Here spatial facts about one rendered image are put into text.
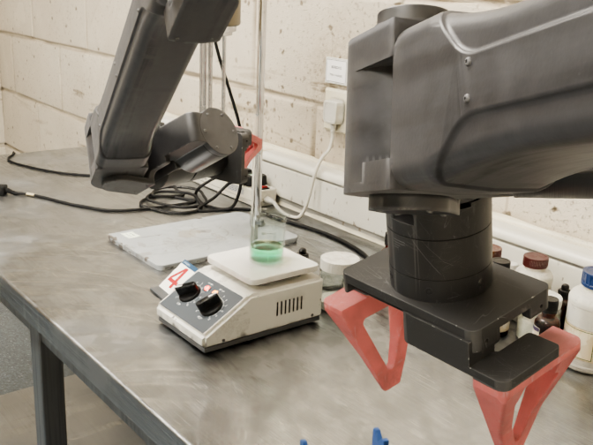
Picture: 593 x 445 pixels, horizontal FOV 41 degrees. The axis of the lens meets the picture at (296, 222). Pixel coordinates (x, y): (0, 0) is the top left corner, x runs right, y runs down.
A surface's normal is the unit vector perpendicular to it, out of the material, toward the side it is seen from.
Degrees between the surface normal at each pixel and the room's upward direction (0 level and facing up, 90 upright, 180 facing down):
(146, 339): 0
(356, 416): 0
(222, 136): 59
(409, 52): 84
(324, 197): 90
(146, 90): 144
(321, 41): 90
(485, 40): 84
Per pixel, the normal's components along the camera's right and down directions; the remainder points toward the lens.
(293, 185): -0.79, 0.15
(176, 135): -0.61, -0.11
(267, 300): 0.61, 0.25
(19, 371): 0.04, -0.95
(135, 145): 0.29, 0.88
